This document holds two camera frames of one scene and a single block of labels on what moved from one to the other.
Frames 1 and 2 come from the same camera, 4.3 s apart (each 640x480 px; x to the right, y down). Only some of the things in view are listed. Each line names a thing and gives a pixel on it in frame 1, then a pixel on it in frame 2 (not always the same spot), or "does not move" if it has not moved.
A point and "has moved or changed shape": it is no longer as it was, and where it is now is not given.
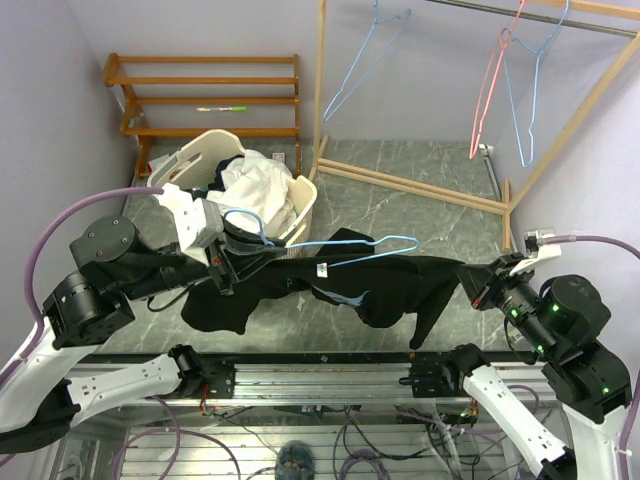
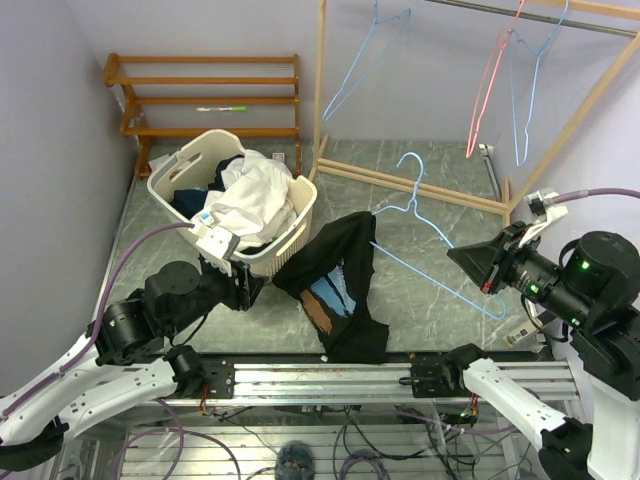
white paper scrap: x=157 y=162 does not move
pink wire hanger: x=490 y=81 does not move
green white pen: x=230 y=108 does not move
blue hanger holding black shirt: x=265 y=239 to x=497 y=316
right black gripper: x=483 y=281 to x=480 y=260
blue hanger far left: x=328 y=113 does not move
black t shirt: x=370 y=289 has moved or changed shape
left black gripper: x=239 y=254 to x=240 y=294
